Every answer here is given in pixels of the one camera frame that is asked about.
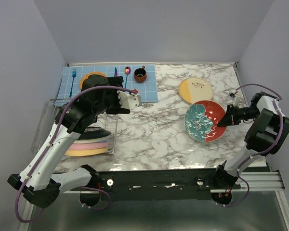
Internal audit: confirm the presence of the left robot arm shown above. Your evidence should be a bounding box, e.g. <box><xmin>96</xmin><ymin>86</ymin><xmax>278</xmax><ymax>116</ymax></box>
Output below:
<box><xmin>7</xmin><ymin>75</ymin><xmax>141</xmax><ymax>208</ymax></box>

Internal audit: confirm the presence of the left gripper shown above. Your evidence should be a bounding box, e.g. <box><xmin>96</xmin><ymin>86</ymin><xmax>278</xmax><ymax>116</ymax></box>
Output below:
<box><xmin>93</xmin><ymin>76</ymin><xmax>131</xmax><ymax>116</ymax></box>

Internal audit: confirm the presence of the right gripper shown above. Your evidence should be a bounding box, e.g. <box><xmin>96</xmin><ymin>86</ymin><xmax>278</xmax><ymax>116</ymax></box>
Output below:
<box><xmin>217</xmin><ymin>104</ymin><xmax>260</xmax><ymax>127</ymax></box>

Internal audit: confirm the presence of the cream and yellow plate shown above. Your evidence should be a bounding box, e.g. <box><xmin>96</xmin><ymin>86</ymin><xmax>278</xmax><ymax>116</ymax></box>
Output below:
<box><xmin>178</xmin><ymin>77</ymin><xmax>213</xmax><ymax>104</ymax></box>

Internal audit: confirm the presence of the orange and black mug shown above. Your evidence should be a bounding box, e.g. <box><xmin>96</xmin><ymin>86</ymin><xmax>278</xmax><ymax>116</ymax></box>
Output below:
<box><xmin>133</xmin><ymin>65</ymin><xmax>147</xmax><ymax>83</ymax></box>

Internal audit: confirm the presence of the iridescent rainbow knife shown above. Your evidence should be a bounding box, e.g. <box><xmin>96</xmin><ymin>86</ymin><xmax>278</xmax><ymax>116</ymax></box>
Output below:
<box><xmin>114</xmin><ymin>67</ymin><xmax>118</xmax><ymax>77</ymax></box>

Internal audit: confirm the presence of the blue metal fork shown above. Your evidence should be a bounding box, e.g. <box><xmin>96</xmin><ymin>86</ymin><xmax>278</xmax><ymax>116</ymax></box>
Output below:
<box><xmin>69</xmin><ymin>68</ymin><xmax>77</xmax><ymax>98</ymax></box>

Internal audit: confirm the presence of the blue checked placemat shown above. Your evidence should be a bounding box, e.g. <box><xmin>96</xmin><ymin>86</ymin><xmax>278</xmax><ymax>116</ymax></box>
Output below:
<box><xmin>57</xmin><ymin>64</ymin><xmax>158</xmax><ymax>103</ymax></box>

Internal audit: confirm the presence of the steel wire dish rack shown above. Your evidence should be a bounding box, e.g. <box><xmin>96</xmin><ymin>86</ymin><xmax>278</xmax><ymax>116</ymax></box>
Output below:
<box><xmin>32</xmin><ymin>98</ymin><xmax>118</xmax><ymax>154</ymax></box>

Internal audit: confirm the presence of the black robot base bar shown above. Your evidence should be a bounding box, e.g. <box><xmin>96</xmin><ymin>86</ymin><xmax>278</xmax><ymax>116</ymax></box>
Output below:
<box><xmin>87</xmin><ymin>168</ymin><xmax>240</xmax><ymax>201</ymax></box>

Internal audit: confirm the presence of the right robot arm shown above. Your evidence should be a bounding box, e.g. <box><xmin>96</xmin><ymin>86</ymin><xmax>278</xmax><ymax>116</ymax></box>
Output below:
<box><xmin>212</xmin><ymin>91</ymin><xmax>289</xmax><ymax>189</ymax></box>

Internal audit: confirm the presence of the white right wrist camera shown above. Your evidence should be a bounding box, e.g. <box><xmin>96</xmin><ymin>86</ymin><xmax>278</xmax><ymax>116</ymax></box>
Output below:
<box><xmin>229</xmin><ymin>91</ymin><xmax>240</xmax><ymax>106</ymax></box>

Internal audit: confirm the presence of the white ceramic plate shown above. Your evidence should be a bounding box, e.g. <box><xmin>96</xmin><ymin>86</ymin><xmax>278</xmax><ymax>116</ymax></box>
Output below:
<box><xmin>184</xmin><ymin>100</ymin><xmax>226</xmax><ymax>142</ymax></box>

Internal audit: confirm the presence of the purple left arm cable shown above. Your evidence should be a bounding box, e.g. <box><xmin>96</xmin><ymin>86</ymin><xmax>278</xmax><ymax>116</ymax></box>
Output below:
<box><xmin>15</xmin><ymin>86</ymin><xmax>138</xmax><ymax>223</ymax></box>

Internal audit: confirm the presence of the yellow plate in rack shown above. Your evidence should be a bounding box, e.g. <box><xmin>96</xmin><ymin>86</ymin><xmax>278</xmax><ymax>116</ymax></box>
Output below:
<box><xmin>65</xmin><ymin>147</ymin><xmax>108</xmax><ymax>157</ymax></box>

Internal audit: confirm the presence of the woven wicker round trivet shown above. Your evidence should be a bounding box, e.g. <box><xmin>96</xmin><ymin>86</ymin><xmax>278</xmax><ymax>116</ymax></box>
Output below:
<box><xmin>79</xmin><ymin>72</ymin><xmax>107</xmax><ymax>90</ymax></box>

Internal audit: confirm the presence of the aluminium frame rail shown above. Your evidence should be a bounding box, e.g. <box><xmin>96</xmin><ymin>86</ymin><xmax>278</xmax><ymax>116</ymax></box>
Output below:
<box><xmin>19</xmin><ymin>167</ymin><xmax>289</xmax><ymax>231</ymax></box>

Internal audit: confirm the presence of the iridescent rainbow spoon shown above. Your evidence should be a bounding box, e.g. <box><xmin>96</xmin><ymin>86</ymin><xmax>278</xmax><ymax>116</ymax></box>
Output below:
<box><xmin>124</xmin><ymin>66</ymin><xmax>131</xmax><ymax>88</ymax></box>

